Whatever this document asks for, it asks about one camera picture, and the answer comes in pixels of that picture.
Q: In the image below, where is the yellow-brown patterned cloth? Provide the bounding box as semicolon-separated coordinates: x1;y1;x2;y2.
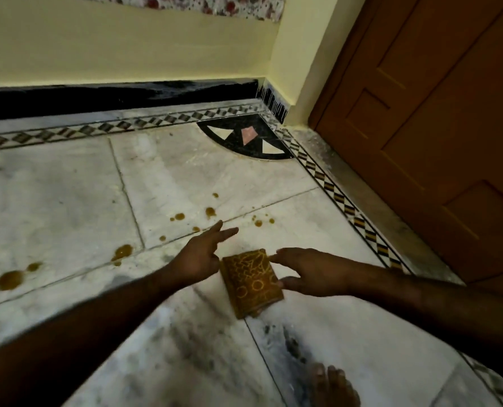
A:
219;248;285;321

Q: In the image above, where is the person's right forearm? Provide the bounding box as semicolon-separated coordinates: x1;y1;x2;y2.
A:
349;263;503;369

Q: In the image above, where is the person's right hand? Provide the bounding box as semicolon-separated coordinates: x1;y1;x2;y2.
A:
269;247;355;298

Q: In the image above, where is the person's left forearm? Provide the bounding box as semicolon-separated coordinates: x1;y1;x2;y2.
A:
0;266;180;407

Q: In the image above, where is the person's left hand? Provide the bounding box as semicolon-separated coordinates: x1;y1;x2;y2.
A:
166;220;240;289

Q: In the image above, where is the black skirting board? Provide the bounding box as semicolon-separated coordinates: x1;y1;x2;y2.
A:
0;78;291;124

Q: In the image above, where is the red floral cover sheet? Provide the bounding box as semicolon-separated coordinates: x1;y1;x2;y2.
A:
75;0;287;23

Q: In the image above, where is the person's leg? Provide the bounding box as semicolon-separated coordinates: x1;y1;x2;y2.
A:
309;362;362;407

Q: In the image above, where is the brown wooden door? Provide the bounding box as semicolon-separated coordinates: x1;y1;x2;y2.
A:
309;0;503;297

